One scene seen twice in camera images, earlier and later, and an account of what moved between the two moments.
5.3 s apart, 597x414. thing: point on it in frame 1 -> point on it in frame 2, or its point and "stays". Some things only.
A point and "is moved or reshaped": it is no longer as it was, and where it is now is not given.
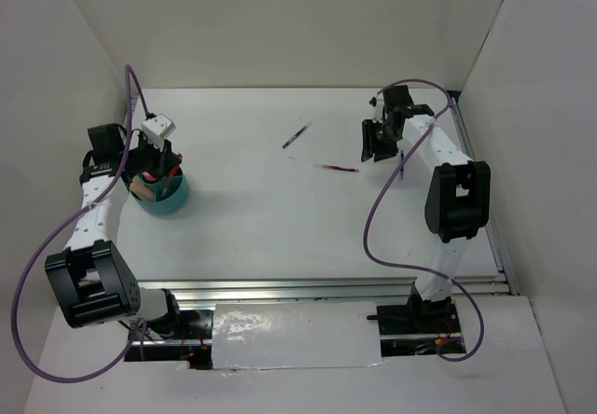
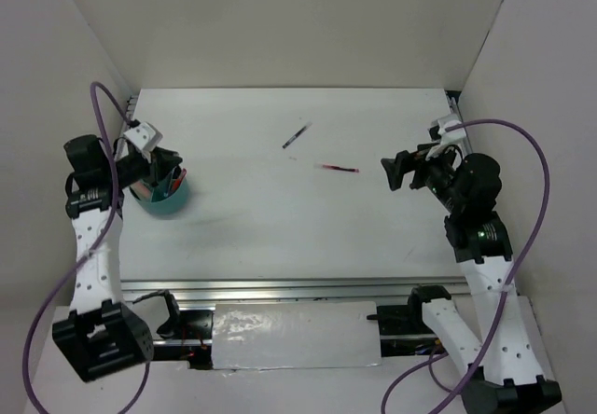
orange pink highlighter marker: [140, 189] stays
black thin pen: [298, 134] stays
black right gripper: [369, 143] -> [418, 158]
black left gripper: [165, 160] stays
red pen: [173, 172] is moved or reshaped
